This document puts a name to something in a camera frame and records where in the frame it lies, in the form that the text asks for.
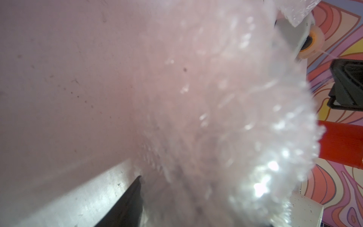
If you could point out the grey tape dispenser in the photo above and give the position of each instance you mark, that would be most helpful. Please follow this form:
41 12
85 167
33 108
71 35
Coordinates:
305 40

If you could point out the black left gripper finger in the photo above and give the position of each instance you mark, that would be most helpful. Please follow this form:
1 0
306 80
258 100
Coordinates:
128 209

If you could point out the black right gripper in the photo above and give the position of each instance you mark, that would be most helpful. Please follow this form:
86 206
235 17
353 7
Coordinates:
347 90

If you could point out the white mug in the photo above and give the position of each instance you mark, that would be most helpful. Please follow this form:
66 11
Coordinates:
305 212

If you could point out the red pen cup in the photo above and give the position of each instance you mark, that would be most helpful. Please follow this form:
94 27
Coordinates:
342 143

